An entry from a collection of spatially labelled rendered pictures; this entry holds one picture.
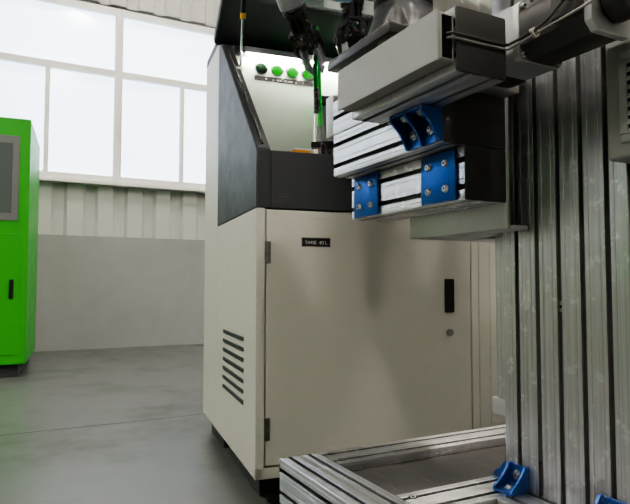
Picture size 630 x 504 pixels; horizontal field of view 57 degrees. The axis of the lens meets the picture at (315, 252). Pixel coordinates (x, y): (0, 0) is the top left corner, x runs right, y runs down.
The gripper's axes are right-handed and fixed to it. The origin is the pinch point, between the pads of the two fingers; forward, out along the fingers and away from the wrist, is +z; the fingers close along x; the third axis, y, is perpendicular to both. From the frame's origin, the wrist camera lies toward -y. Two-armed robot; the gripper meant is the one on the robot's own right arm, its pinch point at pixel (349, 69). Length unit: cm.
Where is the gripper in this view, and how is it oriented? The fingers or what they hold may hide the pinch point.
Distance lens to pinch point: 193.8
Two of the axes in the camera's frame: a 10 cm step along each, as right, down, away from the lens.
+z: 0.0, 10.0, -0.5
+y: 3.4, -0.5, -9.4
